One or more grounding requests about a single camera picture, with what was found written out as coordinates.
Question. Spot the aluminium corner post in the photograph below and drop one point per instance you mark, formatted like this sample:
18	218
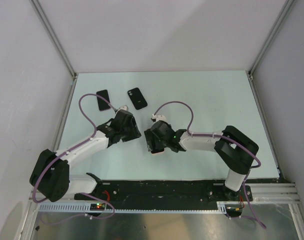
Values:
275	29
41	14

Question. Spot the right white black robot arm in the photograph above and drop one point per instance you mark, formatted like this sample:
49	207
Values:
236	149

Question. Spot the black smartphone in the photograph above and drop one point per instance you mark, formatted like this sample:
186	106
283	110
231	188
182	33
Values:
157	151

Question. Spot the right aluminium corner post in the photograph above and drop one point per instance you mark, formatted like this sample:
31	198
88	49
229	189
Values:
275	29

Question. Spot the left controller board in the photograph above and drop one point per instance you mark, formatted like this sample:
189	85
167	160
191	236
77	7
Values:
97	206

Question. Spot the right controller board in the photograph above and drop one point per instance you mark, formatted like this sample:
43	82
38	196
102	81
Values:
234	211

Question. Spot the small black phone left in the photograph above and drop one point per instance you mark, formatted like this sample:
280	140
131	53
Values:
104	100

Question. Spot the black phone case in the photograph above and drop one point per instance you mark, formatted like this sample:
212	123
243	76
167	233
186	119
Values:
137	98

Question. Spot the controller board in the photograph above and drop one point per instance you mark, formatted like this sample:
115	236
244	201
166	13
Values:
97	206
234	211

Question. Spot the left aluminium corner post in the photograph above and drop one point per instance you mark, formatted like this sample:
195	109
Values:
41	14

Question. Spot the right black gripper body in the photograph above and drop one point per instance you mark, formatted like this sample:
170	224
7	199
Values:
160	143

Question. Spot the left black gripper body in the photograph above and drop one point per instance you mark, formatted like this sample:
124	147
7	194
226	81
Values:
130	132

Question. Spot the pink phone case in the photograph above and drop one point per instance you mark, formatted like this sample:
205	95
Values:
157	154

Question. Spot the aluminium front frame rail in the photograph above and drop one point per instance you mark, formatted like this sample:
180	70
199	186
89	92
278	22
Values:
272	191

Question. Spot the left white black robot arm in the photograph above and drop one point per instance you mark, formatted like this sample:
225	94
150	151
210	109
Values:
51	174

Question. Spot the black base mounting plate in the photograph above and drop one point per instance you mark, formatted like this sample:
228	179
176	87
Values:
169	203

